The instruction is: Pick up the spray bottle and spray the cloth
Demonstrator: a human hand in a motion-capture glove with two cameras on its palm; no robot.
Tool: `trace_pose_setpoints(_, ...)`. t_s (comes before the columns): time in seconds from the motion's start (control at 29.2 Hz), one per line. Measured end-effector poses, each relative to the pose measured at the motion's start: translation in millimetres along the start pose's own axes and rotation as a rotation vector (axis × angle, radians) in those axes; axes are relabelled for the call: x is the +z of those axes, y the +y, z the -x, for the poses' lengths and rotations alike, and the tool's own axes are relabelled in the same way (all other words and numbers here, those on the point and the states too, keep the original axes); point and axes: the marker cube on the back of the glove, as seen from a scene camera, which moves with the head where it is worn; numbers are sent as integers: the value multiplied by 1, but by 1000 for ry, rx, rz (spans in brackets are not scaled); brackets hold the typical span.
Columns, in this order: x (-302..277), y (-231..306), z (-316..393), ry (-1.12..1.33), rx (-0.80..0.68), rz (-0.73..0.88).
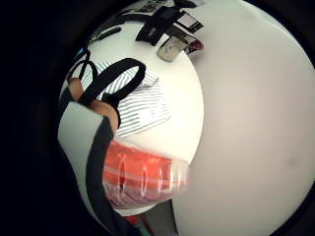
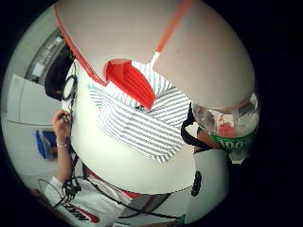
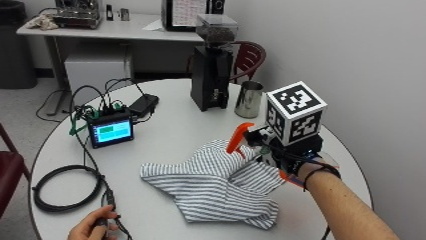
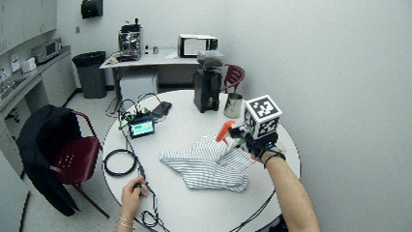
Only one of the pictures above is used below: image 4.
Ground small screen device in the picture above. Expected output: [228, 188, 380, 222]
[126, 115, 157, 140]

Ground black trash bin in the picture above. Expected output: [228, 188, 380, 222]
[70, 50, 109, 100]

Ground white wall cabinets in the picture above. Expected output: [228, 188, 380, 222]
[0, 0, 57, 56]

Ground black wall dispenser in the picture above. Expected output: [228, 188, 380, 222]
[80, 0, 104, 20]

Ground long black cable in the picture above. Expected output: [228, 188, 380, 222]
[116, 98, 172, 232]

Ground steel espresso machine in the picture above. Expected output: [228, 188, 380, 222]
[117, 17, 144, 63]

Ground black jacket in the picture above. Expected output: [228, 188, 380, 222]
[16, 103, 84, 218]

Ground white box monitor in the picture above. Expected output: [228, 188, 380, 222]
[176, 33, 220, 59]

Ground black coffee grinder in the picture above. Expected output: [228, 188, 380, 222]
[192, 49, 226, 114]

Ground silver microwave oven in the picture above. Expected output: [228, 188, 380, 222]
[29, 37, 64, 64]

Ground red chair with jacket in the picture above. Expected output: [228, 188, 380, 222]
[49, 108, 112, 219]

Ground white box on counter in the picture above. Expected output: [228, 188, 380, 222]
[18, 56, 38, 74]

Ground white marker cube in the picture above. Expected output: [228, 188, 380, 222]
[242, 94, 284, 141]

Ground white under-desk cabinet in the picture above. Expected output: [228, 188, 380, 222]
[118, 74, 160, 104]

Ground coiled black cable loop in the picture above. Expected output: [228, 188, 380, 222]
[101, 148, 140, 178]

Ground orange spring clamp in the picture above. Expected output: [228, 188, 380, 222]
[214, 120, 238, 145]

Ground striped grey white cloth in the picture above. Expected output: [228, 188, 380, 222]
[158, 133, 257, 193]

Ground silver bracelet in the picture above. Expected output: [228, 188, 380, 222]
[116, 217, 136, 231]

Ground steel milk pitcher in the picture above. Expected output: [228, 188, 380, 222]
[222, 92, 244, 120]

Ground black power bank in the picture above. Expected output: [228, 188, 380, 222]
[149, 101, 173, 119]

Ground white counter cabinets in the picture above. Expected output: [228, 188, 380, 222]
[0, 44, 78, 182]

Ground white desk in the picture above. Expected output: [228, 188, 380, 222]
[97, 47, 229, 99]

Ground thin black glove cable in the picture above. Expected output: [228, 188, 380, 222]
[228, 188, 277, 232]

